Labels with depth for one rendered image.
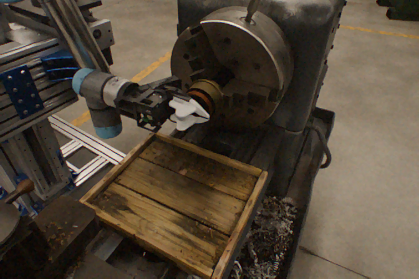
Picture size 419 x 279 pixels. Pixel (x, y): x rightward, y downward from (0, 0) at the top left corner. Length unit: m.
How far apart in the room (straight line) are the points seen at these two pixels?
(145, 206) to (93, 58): 0.42
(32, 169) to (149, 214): 0.84
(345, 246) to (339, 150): 0.77
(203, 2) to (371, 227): 1.54
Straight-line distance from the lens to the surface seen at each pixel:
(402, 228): 2.04
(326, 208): 1.93
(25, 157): 1.40
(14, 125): 1.18
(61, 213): 0.59
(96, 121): 0.81
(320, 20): 0.81
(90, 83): 0.75
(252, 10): 0.70
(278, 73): 0.69
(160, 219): 0.70
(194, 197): 0.72
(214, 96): 0.65
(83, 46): 0.84
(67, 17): 0.82
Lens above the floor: 1.46
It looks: 38 degrees down
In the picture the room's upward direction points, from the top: straight up
